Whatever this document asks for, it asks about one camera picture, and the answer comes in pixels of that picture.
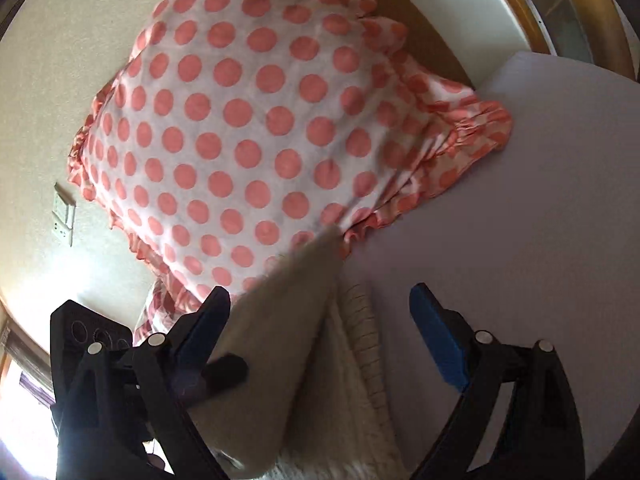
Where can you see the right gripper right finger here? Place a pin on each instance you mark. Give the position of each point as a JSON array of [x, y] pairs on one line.
[[515, 416]]

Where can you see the pink polka dot pillow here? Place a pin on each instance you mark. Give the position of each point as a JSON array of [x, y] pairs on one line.
[[240, 130]]

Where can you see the red white plaid pillow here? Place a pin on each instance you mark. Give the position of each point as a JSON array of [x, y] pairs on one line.
[[162, 307]]

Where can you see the white wall switch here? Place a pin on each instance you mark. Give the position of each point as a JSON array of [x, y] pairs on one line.
[[63, 215]]

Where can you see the lavender bed sheet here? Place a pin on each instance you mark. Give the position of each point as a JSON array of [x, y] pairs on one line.
[[538, 241]]

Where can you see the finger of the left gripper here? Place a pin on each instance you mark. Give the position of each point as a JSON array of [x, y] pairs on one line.
[[191, 386]]

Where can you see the cream cable-knit sweater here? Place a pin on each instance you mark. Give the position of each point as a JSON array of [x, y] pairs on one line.
[[314, 403]]

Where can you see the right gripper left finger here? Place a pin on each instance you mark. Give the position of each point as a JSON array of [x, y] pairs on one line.
[[188, 344]]

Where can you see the wooden framed door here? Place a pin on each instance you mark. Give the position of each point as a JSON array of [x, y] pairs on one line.
[[597, 32]]

